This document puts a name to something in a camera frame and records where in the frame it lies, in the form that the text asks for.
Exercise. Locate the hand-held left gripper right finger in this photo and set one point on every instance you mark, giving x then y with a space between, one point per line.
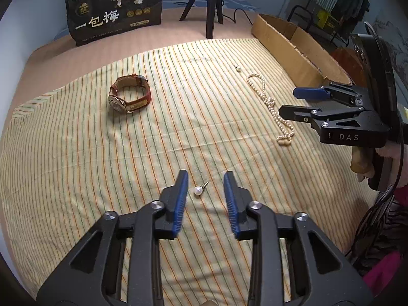
230 204

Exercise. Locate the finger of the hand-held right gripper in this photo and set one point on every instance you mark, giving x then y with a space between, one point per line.
309 93
296 113

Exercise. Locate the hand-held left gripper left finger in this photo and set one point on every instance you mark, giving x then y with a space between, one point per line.
180 204

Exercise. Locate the cardboard box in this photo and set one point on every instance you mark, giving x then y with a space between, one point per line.
287 47

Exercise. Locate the person's right hand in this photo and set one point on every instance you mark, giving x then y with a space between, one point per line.
360 162

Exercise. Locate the orange cloth bag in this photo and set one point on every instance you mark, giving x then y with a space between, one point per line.
346 60

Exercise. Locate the yellow striped cloth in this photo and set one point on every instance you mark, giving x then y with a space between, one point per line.
127 153

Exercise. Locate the yellow box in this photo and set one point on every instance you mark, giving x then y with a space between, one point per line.
326 19

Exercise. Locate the black clothes rack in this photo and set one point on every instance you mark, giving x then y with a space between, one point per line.
298 12

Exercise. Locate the dark hanging clothes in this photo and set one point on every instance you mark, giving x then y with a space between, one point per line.
353 3

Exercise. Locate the tan cloth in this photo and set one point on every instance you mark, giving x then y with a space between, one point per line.
209 303

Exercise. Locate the brown leather wristwatch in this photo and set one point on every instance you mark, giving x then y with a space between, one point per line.
140 103

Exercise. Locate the zebra print clothing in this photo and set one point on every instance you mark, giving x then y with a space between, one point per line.
385 229

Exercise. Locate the black tripod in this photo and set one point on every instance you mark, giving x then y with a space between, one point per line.
210 9

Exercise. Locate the tan bed mattress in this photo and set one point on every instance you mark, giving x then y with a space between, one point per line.
178 32

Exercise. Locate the pink clothing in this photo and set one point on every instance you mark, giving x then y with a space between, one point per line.
389 280

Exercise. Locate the black snack bag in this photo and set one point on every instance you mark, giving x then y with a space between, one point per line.
114 12

